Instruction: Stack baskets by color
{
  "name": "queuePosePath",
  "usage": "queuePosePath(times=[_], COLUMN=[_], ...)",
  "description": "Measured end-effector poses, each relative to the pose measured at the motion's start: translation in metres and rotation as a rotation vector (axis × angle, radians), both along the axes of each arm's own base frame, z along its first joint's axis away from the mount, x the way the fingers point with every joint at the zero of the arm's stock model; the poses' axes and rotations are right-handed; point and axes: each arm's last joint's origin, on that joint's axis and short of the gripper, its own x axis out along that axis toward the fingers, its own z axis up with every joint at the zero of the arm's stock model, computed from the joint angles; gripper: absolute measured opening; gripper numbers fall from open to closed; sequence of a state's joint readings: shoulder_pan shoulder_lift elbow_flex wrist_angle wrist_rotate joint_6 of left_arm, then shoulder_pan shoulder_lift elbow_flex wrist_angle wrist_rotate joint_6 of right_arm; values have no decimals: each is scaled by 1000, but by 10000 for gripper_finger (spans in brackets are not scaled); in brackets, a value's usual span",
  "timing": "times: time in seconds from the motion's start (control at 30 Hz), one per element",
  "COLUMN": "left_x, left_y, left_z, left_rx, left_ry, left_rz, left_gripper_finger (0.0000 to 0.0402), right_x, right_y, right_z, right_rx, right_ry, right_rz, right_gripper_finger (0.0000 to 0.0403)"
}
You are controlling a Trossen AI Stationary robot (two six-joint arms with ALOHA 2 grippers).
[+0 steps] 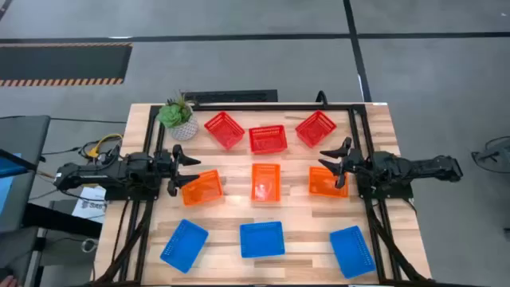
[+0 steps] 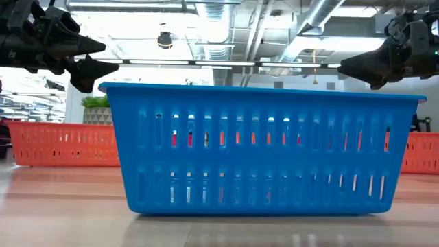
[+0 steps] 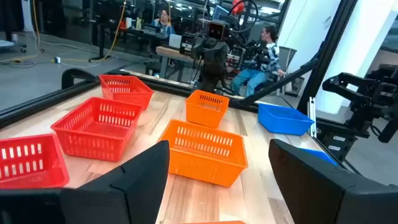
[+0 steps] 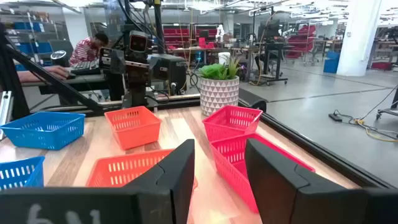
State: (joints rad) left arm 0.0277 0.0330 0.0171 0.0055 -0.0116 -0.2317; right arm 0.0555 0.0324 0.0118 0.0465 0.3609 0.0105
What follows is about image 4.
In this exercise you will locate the black monitor box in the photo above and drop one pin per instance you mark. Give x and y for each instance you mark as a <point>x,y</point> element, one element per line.
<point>169,70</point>

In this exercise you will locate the white bucket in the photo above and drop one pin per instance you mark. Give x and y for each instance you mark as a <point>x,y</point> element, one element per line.
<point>224,58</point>

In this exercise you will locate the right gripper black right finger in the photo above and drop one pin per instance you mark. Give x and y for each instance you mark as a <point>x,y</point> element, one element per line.
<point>280,193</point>

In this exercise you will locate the white building column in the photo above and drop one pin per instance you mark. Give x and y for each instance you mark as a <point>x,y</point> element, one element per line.
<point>357,37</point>

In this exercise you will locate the black table edge rail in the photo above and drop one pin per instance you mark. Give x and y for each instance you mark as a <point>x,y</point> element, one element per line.
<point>326,155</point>

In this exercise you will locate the grey office desk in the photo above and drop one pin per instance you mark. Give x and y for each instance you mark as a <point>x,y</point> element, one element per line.
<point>84,80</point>

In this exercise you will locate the silver aluminium extrusion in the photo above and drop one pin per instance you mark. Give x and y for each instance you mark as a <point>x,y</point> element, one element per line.
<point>4,107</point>

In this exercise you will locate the person's forearm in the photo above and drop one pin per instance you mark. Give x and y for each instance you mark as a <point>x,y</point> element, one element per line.
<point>34,76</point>

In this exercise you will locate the person's hand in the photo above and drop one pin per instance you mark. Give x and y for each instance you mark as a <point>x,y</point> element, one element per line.
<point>59,71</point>

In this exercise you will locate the blue plastic slotted basket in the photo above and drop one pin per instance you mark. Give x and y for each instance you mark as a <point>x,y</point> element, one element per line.
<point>43,132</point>
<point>18,174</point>

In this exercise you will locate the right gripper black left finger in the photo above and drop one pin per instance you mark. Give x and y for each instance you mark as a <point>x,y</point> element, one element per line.
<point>168,186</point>

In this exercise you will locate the person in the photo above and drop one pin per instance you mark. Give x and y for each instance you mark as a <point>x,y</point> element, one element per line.
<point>83,51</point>

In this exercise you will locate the shelf with red bins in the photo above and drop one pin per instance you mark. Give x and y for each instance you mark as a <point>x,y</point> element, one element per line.
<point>206,31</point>
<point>175,35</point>

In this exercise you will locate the black table end beam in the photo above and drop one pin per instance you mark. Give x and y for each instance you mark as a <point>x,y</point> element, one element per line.
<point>174,100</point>

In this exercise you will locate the black slanted frame strut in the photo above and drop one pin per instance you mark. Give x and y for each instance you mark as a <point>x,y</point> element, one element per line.
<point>46,77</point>

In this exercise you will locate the blue storage bin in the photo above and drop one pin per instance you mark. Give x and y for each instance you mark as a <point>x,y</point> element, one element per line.
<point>331,63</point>

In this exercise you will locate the shelf with blue bins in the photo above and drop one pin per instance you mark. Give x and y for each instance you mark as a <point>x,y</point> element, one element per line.
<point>34,46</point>

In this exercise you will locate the red bin rack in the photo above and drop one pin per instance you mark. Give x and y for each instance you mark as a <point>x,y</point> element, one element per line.
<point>301,40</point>

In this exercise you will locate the black computer keyboard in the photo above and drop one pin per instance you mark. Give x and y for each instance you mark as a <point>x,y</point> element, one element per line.
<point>84,67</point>

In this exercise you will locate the pink plastic slotted basket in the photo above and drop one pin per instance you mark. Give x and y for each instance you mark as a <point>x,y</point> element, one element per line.
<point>230,168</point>
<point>231,123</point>

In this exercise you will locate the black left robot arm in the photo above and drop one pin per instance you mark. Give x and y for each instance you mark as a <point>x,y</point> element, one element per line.
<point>136,74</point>

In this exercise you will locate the plant in triangle-patterned pot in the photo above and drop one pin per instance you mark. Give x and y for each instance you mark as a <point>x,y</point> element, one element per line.
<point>219,93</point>

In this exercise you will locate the black power strip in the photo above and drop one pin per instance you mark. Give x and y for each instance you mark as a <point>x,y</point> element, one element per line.
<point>335,117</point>

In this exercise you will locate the orange plastic slotted basket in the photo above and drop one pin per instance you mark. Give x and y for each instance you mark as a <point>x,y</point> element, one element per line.
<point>124,169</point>
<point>136,132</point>

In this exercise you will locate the round black desk gadget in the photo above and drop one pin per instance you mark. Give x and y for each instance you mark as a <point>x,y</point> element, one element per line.
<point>59,58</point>

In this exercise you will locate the black standing desk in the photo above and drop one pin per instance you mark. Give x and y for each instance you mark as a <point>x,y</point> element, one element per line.
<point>275,59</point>

